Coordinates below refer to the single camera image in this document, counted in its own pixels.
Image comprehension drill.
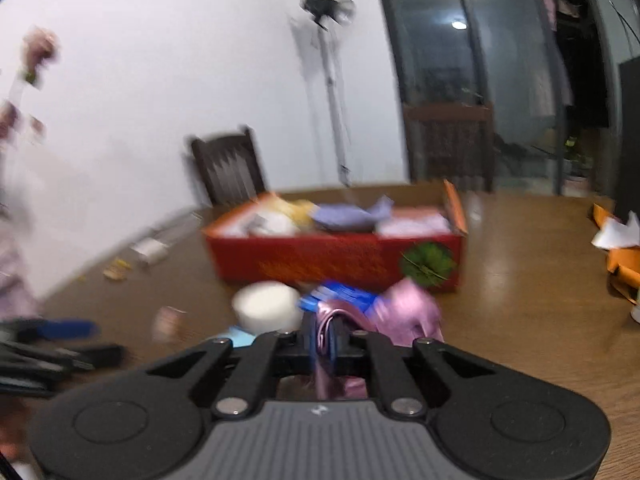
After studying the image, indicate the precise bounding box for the pink satin cloth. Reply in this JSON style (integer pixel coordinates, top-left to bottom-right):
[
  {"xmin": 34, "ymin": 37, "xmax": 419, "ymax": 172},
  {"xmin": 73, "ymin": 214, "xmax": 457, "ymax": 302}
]
[{"xmin": 277, "ymin": 277, "xmax": 446, "ymax": 402}]

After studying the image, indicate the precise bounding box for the black studio light on stand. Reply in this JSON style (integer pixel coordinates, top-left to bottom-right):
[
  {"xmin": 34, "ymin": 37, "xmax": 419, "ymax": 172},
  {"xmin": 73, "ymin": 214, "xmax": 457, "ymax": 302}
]
[{"xmin": 298, "ymin": 0, "xmax": 357, "ymax": 189}]

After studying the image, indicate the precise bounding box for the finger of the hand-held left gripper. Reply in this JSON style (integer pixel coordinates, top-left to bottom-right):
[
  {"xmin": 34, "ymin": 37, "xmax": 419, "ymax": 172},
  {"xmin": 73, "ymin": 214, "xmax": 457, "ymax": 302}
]
[
  {"xmin": 39, "ymin": 318, "xmax": 99, "ymax": 342},
  {"xmin": 50, "ymin": 343, "xmax": 126, "ymax": 370}
]

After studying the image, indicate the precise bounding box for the orange wrapper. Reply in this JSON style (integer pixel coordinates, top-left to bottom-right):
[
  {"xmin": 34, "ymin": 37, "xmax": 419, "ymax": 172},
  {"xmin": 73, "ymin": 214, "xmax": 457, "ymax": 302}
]
[{"xmin": 590, "ymin": 202, "xmax": 640, "ymax": 302}]

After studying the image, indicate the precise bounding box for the blue white striped cloth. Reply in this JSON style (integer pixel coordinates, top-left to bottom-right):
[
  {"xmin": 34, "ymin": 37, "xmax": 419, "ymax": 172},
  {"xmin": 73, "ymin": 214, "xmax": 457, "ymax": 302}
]
[{"xmin": 297, "ymin": 282, "xmax": 392, "ymax": 319}]

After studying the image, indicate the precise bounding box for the purple burlap pouch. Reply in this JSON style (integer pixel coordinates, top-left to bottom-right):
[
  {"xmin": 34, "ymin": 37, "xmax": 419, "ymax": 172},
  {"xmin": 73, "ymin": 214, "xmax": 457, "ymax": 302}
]
[{"xmin": 309, "ymin": 196, "xmax": 396, "ymax": 234}]

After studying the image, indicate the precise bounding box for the hanging pink garment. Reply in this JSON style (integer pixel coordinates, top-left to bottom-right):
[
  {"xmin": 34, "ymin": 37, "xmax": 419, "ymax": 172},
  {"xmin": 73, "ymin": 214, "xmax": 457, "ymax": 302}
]
[{"xmin": 537, "ymin": 0, "xmax": 559, "ymax": 32}]

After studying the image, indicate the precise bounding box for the white charger cable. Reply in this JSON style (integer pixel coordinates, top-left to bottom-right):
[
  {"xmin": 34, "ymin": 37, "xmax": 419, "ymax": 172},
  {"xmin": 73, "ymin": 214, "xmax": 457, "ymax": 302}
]
[{"xmin": 144, "ymin": 210, "xmax": 204, "ymax": 242}]

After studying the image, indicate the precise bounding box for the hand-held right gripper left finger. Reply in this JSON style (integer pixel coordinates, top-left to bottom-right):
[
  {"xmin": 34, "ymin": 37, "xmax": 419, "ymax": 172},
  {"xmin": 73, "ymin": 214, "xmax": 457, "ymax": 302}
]
[{"xmin": 145, "ymin": 312, "xmax": 324, "ymax": 419}]

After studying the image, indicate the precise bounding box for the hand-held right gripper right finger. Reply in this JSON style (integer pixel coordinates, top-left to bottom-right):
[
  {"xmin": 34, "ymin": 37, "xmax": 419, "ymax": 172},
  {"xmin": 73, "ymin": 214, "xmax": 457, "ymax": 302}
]
[{"xmin": 327, "ymin": 312, "xmax": 499, "ymax": 418}]

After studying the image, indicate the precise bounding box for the cream fluffy puff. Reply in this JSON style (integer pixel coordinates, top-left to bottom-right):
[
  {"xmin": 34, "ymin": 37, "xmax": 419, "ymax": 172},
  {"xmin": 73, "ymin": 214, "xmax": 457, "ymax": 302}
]
[{"xmin": 276, "ymin": 199, "xmax": 319, "ymax": 227}]

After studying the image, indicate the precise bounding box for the white crumpled paper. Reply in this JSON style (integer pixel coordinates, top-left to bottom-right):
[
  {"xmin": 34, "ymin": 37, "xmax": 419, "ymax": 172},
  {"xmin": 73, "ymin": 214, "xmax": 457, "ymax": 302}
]
[{"xmin": 591, "ymin": 211, "xmax": 640, "ymax": 250}]

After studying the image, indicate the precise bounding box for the small green plant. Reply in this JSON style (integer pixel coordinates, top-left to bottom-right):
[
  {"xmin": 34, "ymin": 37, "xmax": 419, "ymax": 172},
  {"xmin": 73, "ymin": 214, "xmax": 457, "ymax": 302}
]
[{"xmin": 562, "ymin": 135, "xmax": 594, "ymax": 192}]

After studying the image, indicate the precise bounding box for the dark wooden chair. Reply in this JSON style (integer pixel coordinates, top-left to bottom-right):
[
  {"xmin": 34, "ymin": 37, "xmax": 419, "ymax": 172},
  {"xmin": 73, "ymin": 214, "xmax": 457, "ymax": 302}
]
[
  {"xmin": 402, "ymin": 102, "xmax": 497, "ymax": 194},
  {"xmin": 189, "ymin": 126, "xmax": 269, "ymax": 207}
]

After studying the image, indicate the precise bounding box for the black framed sliding glass door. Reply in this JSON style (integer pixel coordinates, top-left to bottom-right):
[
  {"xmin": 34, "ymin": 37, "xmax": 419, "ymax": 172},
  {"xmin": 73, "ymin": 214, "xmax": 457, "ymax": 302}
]
[{"xmin": 372, "ymin": 0, "xmax": 640, "ymax": 197}]

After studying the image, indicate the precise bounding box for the white charger block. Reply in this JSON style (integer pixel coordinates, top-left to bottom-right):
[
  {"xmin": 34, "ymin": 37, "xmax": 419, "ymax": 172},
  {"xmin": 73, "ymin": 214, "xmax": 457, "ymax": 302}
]
[{"xmin": 131, "ymin": 237, "xmax": 169, "ymax": 266}]

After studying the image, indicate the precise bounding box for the red cardboard box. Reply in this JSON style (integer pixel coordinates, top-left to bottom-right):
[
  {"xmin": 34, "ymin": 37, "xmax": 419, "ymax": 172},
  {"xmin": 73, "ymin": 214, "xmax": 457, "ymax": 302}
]
[{"xmin": 201, "ymin": 179, "xmax": 470, "ymax": 294}]

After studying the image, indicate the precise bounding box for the white wedge sponge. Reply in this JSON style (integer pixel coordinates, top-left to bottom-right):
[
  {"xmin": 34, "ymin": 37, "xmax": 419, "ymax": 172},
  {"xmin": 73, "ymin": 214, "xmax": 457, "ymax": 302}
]
[{"xmin": 232, "ymin": 281, "xmax": 304, "ymax": 334}]

